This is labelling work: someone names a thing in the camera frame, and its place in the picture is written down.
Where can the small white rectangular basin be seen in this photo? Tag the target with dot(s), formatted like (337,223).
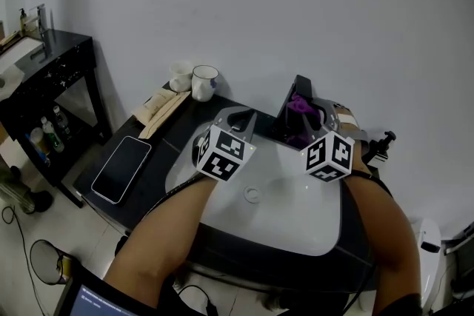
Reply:
(18,50)

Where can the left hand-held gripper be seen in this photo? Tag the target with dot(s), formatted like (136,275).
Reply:
(222,153)

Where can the person's right forearm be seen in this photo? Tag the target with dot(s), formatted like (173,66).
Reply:
(385,233)

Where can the person's black shirt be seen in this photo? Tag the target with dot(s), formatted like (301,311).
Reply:
(401,307)

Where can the plain white mug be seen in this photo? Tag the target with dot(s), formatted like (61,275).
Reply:
(180,76)

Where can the white towel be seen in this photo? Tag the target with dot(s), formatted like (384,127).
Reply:
(9,79)

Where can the black vanity cabinet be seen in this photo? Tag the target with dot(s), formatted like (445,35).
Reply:
(159,166)

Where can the person's left forearm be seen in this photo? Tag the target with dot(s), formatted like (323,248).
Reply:
(166,233)

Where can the beige packet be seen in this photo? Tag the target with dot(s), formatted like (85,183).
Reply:
(155,103)

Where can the blue tube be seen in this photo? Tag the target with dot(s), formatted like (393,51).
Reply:
(37,153)

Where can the dark pump soap bottle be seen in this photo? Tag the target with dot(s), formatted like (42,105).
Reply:
(23,24)

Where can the smartphone with dark screen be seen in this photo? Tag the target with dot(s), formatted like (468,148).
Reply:
(122,170)

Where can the purple cloth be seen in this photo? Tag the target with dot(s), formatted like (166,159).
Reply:
(298,105)

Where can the black faucet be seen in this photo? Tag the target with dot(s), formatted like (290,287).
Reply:
(301,85)

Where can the clear bottle with dark label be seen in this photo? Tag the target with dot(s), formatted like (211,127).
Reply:
(63,124)

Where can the black laptop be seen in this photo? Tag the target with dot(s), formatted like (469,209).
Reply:
(96,303)

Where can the black marble-top stand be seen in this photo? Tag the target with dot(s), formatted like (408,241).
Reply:
(63,59)

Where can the large white sink basin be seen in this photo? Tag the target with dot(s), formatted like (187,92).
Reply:
(281,218)

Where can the grey metal rack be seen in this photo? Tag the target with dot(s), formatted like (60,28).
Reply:
(461,240)

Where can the clear bottle with green label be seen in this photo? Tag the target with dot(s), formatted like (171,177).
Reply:
(53,137)

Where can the brown kraft paper sleeve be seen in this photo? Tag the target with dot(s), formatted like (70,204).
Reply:
(166,116)

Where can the person's right hand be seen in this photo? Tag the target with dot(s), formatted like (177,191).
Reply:
(346,122)

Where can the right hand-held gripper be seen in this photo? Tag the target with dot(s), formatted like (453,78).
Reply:
(329,157)

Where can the black clamp mount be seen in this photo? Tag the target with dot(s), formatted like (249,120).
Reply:
(381,148)

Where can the jar with yellow contents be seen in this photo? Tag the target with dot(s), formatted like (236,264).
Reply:
(40,142)

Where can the white mug with blue print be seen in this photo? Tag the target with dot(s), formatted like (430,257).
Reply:
(203,87)

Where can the white sink drain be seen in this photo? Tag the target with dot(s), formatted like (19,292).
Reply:
(252,193)

